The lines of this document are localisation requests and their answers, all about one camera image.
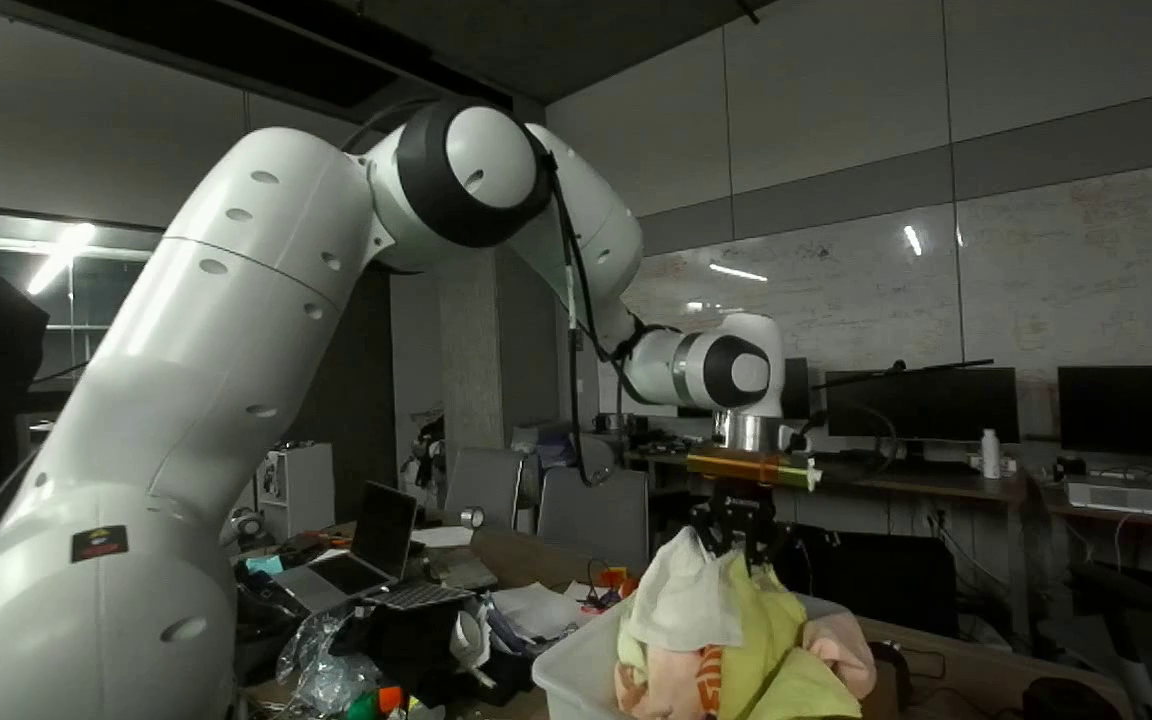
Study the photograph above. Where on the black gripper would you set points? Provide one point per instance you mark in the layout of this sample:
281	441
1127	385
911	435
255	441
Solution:
738	508

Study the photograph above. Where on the white cloth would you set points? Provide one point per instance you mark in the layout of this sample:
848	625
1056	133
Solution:
683	600

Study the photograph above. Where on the yellow-green cloth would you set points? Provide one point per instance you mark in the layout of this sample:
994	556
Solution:
769	640

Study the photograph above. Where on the peach shirt with orange print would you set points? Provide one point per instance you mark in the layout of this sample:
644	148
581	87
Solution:
656	695

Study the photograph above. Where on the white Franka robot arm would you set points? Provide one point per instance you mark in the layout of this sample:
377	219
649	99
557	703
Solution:
200	374

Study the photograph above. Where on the white box device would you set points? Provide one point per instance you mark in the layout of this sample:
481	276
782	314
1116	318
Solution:
1113	497

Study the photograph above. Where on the light grey office chair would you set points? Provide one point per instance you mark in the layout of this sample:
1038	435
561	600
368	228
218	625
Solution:
594	521

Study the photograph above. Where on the wooden office desk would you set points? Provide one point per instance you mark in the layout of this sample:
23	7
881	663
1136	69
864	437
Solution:
920	491
1136	517

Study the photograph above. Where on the white plastic bin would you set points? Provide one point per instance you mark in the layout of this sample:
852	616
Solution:
577	681

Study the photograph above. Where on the white paper sheets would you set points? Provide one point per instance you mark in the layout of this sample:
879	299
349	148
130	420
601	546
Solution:
537	615

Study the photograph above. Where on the wide black computer monitor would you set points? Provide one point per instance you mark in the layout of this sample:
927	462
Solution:
916	403

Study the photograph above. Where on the white spray bottle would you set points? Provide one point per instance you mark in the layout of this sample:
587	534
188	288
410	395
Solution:
988	458

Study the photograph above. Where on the white rounded object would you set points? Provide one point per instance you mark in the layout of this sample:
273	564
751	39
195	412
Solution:
468	640

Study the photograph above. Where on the black storage case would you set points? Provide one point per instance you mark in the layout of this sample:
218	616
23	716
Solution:
414	640

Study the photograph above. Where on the grey open laptop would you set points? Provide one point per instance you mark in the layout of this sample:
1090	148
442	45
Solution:
381	534

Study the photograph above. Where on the white computer case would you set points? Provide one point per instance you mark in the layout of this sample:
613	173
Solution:
296	491

